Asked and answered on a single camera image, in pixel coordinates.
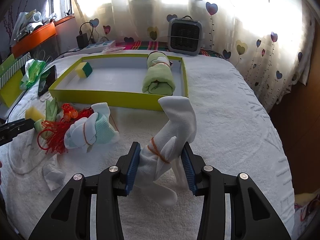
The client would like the plain yellow sponge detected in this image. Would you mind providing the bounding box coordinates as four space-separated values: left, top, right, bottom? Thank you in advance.
25 106 45 122

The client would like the red tassel cord bundle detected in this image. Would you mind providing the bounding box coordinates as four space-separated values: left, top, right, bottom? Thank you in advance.
37 107 94 155

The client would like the small white cloth piece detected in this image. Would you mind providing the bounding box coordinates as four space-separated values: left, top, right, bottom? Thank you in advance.
42 158 66 191

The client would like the light green cloth bundle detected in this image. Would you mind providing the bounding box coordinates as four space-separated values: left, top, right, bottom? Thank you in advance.
34 98 59 133

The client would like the orange knot ornament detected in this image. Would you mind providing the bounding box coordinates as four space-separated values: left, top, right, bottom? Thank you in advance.
61 103 78 122

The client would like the white mint sock bundle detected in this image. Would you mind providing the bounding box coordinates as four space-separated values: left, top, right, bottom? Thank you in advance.
63 102 120 153

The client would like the green towel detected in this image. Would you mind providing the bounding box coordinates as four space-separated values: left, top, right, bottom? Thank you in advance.
142 51 176 96

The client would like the person left hand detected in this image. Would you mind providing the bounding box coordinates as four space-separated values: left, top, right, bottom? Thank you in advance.
0 161 3 185

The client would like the green striped gift box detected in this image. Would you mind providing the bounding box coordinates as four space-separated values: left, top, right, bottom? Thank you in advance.
1 53 31 108

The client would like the black smartphone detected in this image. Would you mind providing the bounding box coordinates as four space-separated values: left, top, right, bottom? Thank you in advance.
37 65 57 97

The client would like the green white plastic bag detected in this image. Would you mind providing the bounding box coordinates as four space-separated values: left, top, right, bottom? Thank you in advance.
20 59 47 90

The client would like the orange storage box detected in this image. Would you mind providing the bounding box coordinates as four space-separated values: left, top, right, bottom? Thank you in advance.
11 22 56 58

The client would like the white terry towel mat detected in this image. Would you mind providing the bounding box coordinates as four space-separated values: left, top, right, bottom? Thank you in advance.
1 56 295 239

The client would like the yellow green scrubbing sponge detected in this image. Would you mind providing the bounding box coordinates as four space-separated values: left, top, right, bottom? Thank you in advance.
75 62 92 79

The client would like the white blue power strip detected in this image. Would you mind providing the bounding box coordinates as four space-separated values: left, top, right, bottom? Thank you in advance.
67 41 116 55

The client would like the black power adapter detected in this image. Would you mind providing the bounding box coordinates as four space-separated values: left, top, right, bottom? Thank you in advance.
76 31 88 49

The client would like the clear plastic packet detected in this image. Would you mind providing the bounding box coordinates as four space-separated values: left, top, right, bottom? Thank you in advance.
101 46 125 55

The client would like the yellow-green shallow cardboard box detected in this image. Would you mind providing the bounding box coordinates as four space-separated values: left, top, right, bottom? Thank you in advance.
48 53 189 112

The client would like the plaid colourful cloth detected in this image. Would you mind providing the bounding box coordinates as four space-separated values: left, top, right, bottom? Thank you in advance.
116 41 226 60

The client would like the heart pattern curtain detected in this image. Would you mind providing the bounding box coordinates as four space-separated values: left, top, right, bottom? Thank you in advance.
73 0 315 110

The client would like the grey small fan heater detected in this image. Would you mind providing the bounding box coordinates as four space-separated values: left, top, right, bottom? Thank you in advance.
167 16 203 56

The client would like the black power cable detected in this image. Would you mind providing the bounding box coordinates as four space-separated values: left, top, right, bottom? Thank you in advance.
4 22 111 124

